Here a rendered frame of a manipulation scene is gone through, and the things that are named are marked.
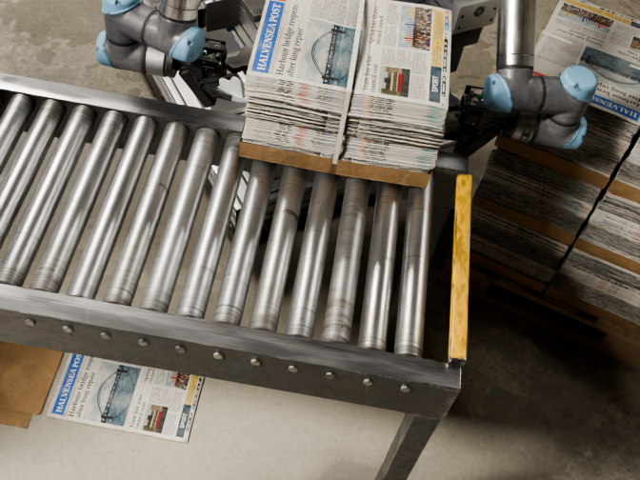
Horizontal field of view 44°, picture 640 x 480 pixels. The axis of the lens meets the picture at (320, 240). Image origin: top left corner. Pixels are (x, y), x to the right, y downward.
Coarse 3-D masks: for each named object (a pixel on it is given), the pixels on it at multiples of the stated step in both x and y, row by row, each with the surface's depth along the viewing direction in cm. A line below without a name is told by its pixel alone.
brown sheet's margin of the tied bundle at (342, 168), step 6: (324, 162) 156; (330, 162) 156; (342, 162) 156; (348, 162) 155; (318, 168) 158; (324, 168) 158; (330, 168) 157; (336, 168) 157; (342, 168) 157; (348, 168) 157; (342, 174) 159; (348, 174) 158
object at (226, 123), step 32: (32, 96) 164; (64, 96) 164; (96, 96) 165; (128, 96) 166; (96, 128) 169; (128, 128) 167; (160, 128) 166; (192, 128) 165; (224, 128) 164; (448, 160) 165; (448, 192) 170
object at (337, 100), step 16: (352, 0) 157; (368, 0) 158; (352, 16) 154; (368, 16) 154; (352, 32) 151; (368, 32) 152; (352, 48) 148; (368, 48) 149; (368, 64) 146; (336, 80) 142; (336, 96) 142; (352, 96) 142; (336, 112) 145; (352, 112) 145; (336, 128) 149; (352, 128) 148; (352, 144) 152
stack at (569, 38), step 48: (576, 0) 199; (576, 48) 188; (624, 48) 190; (624, 96) 179; (528, 144) 193; (624, 144) 180; (480, 192) 211; (528, 192) 203; (576, 192) 197; (480, 240) 225; (528, 240) 217; (576, 240) 210; (624, 240) 201; (480, 288) 240; (528, 288) 233; (576, 288) 221; (624, 288) 214; (576, 336) 236; (624, 336) 227
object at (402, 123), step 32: (384, 0) 158; (384, 32) 152; (416, 32) 152; (448, 32) 153; (384, 64) 146; (416, 64) 147; (448, 64) 148; (384, 96) 141; (416, 96) 142; (448, 96) 143; (384, 128) 147; (416, 128) 146; (352, 160) 155; (384, 160) 154; (416, 160) 153
